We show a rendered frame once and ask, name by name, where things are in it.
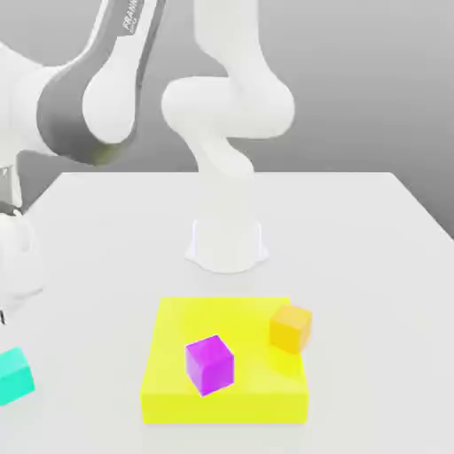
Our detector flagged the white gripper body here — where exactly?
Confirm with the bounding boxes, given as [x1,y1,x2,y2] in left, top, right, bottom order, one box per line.
[0,213,45,327]

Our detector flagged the small teal cube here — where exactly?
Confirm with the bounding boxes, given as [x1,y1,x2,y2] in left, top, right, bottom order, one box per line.
[0,346,36,407]

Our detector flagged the small purple cube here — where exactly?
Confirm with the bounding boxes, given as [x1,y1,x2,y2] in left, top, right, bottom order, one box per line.
[184,333,236,397]

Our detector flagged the small orange cube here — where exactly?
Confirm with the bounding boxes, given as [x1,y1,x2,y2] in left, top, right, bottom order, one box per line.
[268,303,314,355]

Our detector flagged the large yellow box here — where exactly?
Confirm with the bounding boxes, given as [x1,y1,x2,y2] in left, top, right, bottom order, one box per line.
[140,296,309,426]

